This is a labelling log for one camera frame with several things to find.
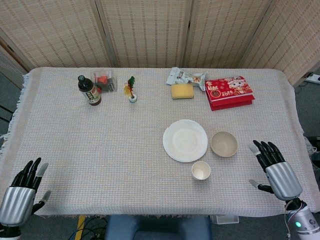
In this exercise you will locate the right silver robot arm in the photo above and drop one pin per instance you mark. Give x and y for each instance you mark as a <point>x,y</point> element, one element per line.
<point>306,220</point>

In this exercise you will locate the feather shuttlecock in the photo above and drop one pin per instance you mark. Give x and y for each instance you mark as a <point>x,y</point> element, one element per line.
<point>132,97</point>

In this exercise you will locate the white box under table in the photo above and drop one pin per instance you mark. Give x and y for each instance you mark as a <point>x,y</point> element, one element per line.
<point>225,219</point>

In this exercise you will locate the beige woven tablecloth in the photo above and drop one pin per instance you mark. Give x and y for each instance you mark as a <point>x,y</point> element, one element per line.
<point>112,150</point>

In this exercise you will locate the white plate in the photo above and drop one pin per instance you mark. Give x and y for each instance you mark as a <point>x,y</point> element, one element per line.
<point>185,140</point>

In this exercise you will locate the white paper cup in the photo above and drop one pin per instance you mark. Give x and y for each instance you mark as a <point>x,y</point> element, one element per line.
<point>200,171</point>

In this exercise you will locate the bamboo folding screen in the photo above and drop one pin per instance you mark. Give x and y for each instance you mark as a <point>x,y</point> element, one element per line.
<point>150,32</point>

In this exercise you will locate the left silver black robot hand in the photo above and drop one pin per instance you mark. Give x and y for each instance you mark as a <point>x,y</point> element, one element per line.
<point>17,205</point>

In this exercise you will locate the snack packet with food print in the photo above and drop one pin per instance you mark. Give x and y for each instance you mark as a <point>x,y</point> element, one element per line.
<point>197,79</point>

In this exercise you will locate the white power strip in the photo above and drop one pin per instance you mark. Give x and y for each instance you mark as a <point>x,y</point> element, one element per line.
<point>313,77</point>

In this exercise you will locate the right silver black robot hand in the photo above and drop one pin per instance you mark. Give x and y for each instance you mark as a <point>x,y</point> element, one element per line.
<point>283,178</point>

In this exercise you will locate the yellow sponge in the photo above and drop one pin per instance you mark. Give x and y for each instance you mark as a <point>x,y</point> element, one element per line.
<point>182,91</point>

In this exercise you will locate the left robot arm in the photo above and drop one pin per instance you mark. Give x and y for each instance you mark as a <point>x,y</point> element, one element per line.
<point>8,232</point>

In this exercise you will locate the beige bowl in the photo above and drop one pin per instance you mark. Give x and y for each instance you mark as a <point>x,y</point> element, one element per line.
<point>223,144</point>

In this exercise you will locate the bag of red snacks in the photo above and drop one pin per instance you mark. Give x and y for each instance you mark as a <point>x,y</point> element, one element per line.
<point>107,81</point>

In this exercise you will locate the red snack package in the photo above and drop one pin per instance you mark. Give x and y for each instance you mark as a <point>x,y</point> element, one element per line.
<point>230,91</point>

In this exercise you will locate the white green snack packet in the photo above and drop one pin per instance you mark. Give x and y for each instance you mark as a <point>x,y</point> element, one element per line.
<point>175,76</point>

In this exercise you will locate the dark tea bottle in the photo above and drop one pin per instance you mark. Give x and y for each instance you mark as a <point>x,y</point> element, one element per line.
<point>91,95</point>

